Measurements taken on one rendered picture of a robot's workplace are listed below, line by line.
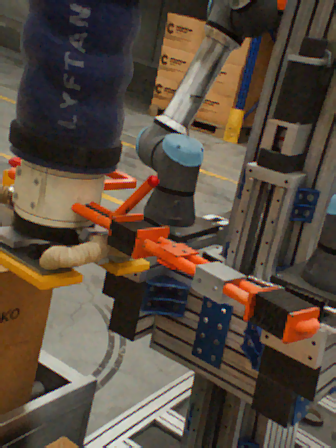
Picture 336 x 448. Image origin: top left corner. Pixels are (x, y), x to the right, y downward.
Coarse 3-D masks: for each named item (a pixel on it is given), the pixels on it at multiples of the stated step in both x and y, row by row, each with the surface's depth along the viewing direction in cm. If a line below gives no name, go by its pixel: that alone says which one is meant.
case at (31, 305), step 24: (0, 288) 180; (24, 288) 186; (0, 312) 183; (24, 312) 189; (0, 336) 186; (24, 336) 193; (0, 360) 189; (24, 360) 196; (0, 384) 192; (24, 384) 199; (0, 408) 196
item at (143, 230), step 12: (120, 216) 146; (132, 216) 148; (120, 228) 142; (132, 228) 144; (144, 228) 145; (156, 228) 143; (168, 228) 145; (108, 240) 145; (120, 240) 144; (132, 240) 141; (156, 240) 144; (132, 252) 141; (144, 252) 143
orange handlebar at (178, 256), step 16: (112, 176) 187; (128, 176) 184; (80, 208) 153; (96, 208) 156; (96, 224) 150; (144, 240) 141; (160, 240) 144; (160, 256) 138; (176, 256) 135; (192, 256) 138; (192, 272) 133; (224, 288) 128; (240, 288) 131; (256, 288) 129
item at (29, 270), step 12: (0, 252) 154; (12, 252) 154; (24, 252) 155; (36, 252) 152; (0, 264) 153; (12, 264) 150; (24, 264) 150; (36, 264) 150; (24, 276) 148; (36, 276) 146; (48, 276) 147; (60, 276) 148; (72, 276) 149; (48, 288) 146
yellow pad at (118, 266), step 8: (112, 256) 162; (104, 264) 160; (112, 264) 159; (120, 264) 160; (128, 264) 161; (136, 264) 162; (144, 264) 163; (112, 272) 159; (120, 272) 158; (128, 272) 160; (136, 272) 162
